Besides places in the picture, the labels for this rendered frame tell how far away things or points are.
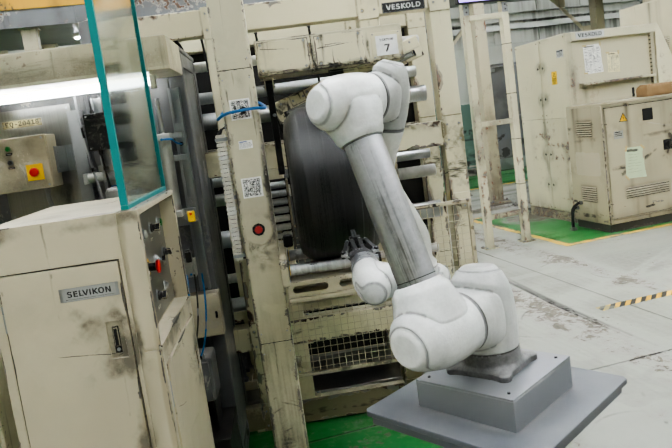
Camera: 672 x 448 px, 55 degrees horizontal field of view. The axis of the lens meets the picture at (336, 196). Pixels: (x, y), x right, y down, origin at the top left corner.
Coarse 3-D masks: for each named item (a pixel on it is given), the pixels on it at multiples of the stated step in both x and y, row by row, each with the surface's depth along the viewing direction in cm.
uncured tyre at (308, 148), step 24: (288, 120) 234; (288, 144) 225; (312, 144) 220; (288, 168) 227; (312, 168) 218; (336, 168) 218; (312, 192) 218; (336, 192) 218; (360, 192) 219; (312, 216) 220; (336, 216) 221; (360, 216) 222; (312, 240) 226; (336, 240) 227
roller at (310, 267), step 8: (376, 256) 236; (296, 264) 235; (304, 264) 235; (312, 264) 235; (320, 264) 235; (328, 264) 235; (336, 264) 235; (344, 264) 235; (296, 272) 234; (304, 272) 234; (312, 272) 235
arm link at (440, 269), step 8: (384, 136) 172; (392, 136) 172; (400, 136) 174; (392, 144) 173; (392, 152) 175; (392, 160) 176; (408, 200) 183; (416, 216) 184; (424, 224) 187; (424, 232) 186; (424, 240) 186; (432, 256) 190; (440, 264) 193; (440, 272) 190; (448, 272) 192
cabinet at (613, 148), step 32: (576, 128) 641; (608, 128) 604; (640, 128) 613; (576, 160) 649; (608, 160) 607; (640, 160) 616; (576, 192) 658; (608, 192) 610; (640, 192) 618; (608, 224) 616; (640, 224) 624
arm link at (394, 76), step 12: (384, 60) 168; (372, 72) 166; (384, 72) 166; (396, 72) 166; (384, 84) 163; (396, 84) 165; (408, 84) 169; (396, 96) 165; (408, 96) 170; (396, 108) 167; (408, 108) 173; (384, 120) 168; (396, 120) 170
